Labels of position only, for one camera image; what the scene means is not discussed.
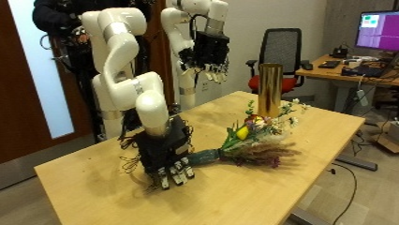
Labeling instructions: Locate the black keyboard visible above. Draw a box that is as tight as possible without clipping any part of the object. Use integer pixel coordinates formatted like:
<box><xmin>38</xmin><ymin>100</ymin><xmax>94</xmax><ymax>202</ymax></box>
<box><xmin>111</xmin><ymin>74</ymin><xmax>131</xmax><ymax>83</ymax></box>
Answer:
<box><xmin>316</xmin><ymin>60</ymin><xmax>343</xmax><ymax>69</ymax></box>

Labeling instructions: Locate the computer monitor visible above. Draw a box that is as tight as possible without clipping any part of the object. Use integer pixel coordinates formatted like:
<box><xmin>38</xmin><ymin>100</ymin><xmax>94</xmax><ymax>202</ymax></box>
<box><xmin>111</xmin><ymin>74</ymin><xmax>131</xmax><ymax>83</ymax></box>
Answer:
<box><xmin>353</xmin><ymin>10</ymin><xmax>399</xmax><ymax>53</ymax></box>

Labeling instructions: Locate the white power strip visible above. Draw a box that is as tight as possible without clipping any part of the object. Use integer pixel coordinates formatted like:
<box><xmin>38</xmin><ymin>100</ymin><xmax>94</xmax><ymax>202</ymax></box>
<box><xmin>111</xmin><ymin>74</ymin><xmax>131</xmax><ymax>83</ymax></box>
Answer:
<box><xmin>355</xmin><ymin>89</ymin><xmax>369</xmax><ymax>108</ymax></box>

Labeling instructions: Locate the wooden office desk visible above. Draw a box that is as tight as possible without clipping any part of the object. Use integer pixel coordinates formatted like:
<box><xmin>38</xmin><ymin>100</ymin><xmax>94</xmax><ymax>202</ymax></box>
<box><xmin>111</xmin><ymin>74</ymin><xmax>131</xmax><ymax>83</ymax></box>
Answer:
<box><xmin>295</xmin><ymin>54</ymin><xmax>399</xmax><ymax>113</ymax></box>

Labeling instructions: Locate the metal door handle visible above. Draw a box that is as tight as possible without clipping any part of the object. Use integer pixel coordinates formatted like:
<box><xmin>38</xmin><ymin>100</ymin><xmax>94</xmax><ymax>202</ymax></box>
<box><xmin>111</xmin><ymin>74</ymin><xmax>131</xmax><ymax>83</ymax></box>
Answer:
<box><xmin>38</xmin><ymin>33</ymin><xmax>54</xmax><ymax>52</ymax></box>

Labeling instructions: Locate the brown door with glass panel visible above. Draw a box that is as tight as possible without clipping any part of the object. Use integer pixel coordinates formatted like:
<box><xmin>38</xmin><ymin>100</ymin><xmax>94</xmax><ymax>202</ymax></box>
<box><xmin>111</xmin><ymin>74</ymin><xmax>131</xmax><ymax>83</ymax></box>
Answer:
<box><xmin>0</xmin><ymin>0</ymin><xmax>97</xmax><ymax>165</ymax></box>

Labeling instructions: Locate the office chair with red seat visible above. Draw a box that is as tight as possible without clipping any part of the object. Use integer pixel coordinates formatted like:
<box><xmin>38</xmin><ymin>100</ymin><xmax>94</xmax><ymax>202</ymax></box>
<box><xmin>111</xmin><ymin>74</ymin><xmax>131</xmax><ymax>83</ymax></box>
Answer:
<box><xmin>245</xmin><ymin>27</ymin><xmax>311</xmax><ymax>95</ymax></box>

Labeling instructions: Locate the gold cylindrical metal vase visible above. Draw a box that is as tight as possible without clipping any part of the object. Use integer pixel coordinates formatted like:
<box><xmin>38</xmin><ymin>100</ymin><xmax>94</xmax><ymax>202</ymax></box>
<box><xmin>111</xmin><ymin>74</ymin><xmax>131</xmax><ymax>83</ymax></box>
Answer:
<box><xmin>256</xmin><ymin>63</ymin><xmax>284</xmax><ymax>119</ymax></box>

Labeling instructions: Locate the black floor cable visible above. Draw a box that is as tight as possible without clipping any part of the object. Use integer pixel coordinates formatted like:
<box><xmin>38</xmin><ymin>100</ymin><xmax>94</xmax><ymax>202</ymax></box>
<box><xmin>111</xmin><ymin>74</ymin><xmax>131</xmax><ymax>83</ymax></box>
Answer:
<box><xmin>328</xmin><ymin>162</ymin><xmax>359</xmax><ymax>225</ymax></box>

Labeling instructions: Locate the grey table foot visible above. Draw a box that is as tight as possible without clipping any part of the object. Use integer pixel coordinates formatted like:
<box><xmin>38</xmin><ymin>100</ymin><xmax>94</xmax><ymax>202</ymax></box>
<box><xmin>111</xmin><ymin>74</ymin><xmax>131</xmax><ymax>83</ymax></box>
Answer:
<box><xmin>333</xmin><ymin>154</ymin><xmax>378</xmax><ymax>173</ymax></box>

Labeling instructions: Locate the black desk dock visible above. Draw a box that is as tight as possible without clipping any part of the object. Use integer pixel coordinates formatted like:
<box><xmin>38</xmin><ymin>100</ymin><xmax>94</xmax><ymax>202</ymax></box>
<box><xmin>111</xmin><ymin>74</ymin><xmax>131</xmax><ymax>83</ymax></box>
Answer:
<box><xmin>328</xmin><ymin>45</ymin><xmax>349</xmax><ymax>59</ymax></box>

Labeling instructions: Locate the flower bouquet with teal handle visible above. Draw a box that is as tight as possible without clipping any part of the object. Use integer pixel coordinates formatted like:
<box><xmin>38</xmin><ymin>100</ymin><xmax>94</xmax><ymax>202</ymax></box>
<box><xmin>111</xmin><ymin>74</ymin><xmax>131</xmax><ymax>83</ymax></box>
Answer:
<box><xmin>186</xmin><ymin>97</ymin><xmax>311</xmax><ymax>170</ymax></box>

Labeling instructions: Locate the cardboard box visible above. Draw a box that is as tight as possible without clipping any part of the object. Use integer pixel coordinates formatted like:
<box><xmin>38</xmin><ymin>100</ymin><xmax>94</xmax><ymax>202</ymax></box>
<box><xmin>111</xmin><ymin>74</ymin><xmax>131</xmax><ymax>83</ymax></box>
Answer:
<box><xmin>370</xmin><ymin>121</ymin><xmax>399</xmax><ymax>155</ymax></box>

